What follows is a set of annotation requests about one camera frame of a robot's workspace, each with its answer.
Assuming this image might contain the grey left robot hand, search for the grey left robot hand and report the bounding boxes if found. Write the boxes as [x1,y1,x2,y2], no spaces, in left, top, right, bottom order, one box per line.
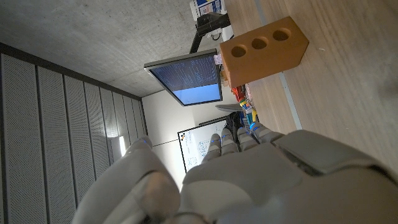
[72,122,398,224]

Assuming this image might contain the wooden block with three holes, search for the wooden block with three holes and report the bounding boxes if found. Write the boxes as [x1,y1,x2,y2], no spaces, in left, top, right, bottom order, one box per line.
[219,16,310,89]

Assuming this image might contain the black bag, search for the black bag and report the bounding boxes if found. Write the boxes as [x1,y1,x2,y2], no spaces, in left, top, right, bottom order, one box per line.
[224,111,247,135]

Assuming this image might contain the whiteboard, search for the whiteboard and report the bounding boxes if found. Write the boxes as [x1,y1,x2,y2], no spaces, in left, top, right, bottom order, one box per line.
[177,119,228,173]

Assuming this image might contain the computer monitor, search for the computer monitor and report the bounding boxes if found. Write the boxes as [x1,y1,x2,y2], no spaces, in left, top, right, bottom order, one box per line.
[143,48,224,107]

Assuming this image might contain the white canister with blue label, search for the white canister with blue label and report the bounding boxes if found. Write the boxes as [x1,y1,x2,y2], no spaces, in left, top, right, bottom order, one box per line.
[190,0,226,21]

